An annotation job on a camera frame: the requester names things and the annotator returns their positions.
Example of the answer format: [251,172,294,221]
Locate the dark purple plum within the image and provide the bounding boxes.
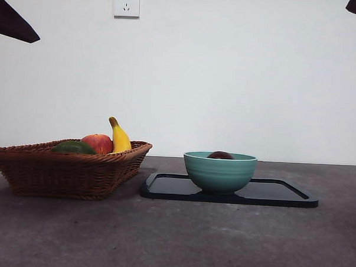
[207,150,235,160]

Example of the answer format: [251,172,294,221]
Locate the teal ribbed bowl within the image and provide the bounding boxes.
[181,150,259,197]

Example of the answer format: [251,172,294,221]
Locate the green avocado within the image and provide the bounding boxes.
[50,139,98,155]

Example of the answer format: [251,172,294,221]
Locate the red yellow apple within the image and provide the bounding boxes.
[80,133,114,155]

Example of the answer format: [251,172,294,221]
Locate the brown wicker basket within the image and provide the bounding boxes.
[0,135,153,204]

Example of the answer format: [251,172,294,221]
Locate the yellow banana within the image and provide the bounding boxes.
[107,116,134,155]

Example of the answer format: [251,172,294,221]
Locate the black rectangular tray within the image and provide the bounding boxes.
[138,171,320,209]

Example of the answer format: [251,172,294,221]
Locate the white wall socket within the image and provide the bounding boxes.
[113,0,141,19]

